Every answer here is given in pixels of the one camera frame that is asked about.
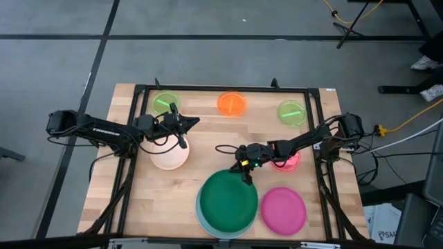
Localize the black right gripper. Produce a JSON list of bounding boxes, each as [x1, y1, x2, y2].
[[229, 142, 275, 186]]

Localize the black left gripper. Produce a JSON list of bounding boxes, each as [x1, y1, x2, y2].
[[162, 102, 201, 149]]

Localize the dark green plastic plate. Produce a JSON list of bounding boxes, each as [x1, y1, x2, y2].
[[199, 169, 259, 234]]

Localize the green translucent plastic plate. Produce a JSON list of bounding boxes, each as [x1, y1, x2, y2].
[[277, 100, 308, 127], [151, 91, 181, 116]]

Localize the peach plastic plate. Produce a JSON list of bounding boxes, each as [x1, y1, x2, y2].
[[149, 133, 190, 171]]

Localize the red translucent plastic plate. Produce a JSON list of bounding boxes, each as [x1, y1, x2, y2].
[[269, 150, 302, 173]]

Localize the orange translucent plastic plate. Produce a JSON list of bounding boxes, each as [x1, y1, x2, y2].
[[217, 91, 248, 118]]

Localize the magenta plastic plate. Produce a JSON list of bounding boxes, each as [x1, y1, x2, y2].
[[260, 186, 307, 237]]

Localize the pale teal plastic plate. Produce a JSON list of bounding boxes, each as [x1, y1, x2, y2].
[[195, 186, 259, 240]]

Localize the white printed carton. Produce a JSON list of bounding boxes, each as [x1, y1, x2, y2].
[[363, 203, 402, 245]]

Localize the black case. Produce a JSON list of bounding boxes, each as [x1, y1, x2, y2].
[[394, 192, 443, 248]]

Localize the black desk legs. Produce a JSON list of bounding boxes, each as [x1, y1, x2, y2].
[[377, 0, 443, 95]]

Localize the black tripod stand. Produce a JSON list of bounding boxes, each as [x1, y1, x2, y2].
[[332, 0, 373, 49]]

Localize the grey floor object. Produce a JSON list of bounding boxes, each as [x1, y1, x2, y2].
[[0, 146, 26, 162]]

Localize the person's white shoe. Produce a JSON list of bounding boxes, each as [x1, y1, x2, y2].
[[410, 55, 440, 72], [419, 84, 443, 103]]

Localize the person's leg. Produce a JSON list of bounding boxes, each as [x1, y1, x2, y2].
[[417, 29, 443, 65]]

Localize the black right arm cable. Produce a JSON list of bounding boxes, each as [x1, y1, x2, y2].
[[214, 144, 243, 156]]

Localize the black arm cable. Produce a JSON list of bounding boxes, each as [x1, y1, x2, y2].
[[214, 144, 243, 156], [46, 129, 190, 156]]

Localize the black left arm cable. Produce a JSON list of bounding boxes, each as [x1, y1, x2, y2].
[[46, 129, 190, 156]]

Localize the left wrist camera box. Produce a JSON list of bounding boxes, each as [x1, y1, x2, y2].
[[134, 113, 155, 133]]

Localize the black aluminium table frame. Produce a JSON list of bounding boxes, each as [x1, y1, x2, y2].
[[82, 77, 370, 243]]

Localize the yellow extension cable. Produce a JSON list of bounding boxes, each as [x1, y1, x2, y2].
[[375, 98, 443, 137]]

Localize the black floor cables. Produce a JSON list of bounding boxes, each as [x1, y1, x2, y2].
[[356, 131, 443, 187]]

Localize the white cable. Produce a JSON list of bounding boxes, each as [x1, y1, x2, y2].
[[359, 117, 443, 155]]

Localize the yellow floor cable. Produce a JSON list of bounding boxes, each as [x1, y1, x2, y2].
[[323, 0, 385, 25]]

